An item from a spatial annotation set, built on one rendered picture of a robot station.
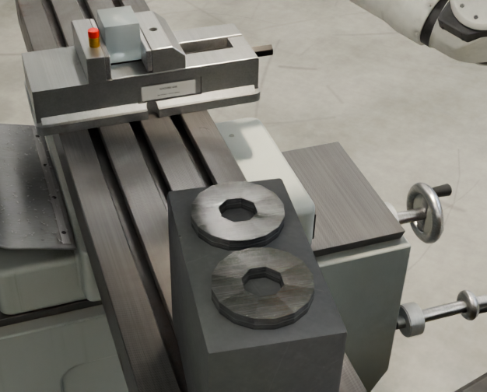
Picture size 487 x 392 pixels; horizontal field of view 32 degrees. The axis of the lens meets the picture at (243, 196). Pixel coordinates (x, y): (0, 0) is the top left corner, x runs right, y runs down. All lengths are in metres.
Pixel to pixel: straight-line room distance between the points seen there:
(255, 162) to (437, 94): 1.96
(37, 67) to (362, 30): 2.50
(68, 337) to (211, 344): 0.64
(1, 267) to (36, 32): 0.50
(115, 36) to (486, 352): 1.41
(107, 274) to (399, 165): 1.95
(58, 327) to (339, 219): 0.49
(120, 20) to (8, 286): 0.41
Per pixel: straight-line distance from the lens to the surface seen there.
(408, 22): 1.06
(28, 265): 1.24
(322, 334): 0.72
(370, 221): 1.45
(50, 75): 1.31
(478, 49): 1.05
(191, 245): 0.80
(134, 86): 1.30
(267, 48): 1.40
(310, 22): 3.73
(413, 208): 1.68
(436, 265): 2.54
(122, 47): 1.30
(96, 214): 1.14
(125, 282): 1.04
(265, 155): 1.42
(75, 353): 1.36
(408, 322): 1.58
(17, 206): 1.26
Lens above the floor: 1.67
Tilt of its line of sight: 38 degrees down
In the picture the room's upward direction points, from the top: 1 degrees clockwise
